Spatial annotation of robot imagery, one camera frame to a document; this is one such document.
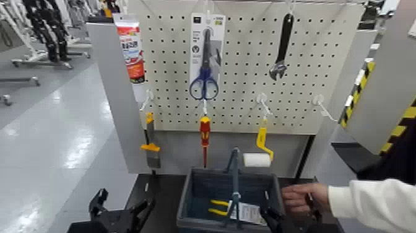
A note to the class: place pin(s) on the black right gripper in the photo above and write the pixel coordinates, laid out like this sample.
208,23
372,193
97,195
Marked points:
302,227

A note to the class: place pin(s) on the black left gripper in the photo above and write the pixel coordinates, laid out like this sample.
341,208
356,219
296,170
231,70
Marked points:
107,225

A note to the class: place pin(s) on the person's white sleeved forearm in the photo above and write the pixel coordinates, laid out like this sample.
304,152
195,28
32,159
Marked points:
373,205

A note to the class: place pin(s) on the dark grey plastic crate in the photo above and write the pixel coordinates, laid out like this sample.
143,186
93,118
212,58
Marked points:
201,192

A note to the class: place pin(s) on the person's bare hand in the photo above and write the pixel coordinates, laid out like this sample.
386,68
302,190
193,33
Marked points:
302,195

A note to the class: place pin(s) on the white product tag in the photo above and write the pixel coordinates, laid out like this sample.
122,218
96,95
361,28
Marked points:
248,213

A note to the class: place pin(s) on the grey stand side panel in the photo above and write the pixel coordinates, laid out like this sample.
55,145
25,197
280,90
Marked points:
344,81
117,107

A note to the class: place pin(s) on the white pegboard hook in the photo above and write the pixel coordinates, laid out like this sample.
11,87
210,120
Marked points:
323,107
148,97
205,107
263,102

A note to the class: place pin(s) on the red yellow screwdriver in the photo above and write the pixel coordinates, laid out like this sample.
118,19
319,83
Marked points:
205,130

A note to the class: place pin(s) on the person's black garment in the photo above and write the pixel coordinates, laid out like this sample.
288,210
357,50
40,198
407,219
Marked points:
396,156

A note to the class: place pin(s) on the white perforated pegboard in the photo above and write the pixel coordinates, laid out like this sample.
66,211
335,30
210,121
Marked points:
247,97

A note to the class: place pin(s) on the blue scissors in white package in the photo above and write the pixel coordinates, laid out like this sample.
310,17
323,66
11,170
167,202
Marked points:
205,74

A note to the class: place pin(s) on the red white adhesive tube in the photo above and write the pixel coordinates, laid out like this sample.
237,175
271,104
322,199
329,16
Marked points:
131,48

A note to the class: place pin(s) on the grey rolling base leg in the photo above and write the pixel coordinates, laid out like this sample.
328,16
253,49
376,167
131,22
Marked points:
22,79

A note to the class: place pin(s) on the grey panel with hazard stripes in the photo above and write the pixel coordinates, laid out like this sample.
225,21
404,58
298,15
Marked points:
386,81

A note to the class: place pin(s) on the black adjustable wrench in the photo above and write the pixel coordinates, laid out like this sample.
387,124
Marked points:
285,35

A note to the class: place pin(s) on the black robot on stand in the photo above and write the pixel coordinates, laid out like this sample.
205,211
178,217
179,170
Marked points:
48,29

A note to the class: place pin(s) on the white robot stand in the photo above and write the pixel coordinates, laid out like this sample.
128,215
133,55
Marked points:
22,42

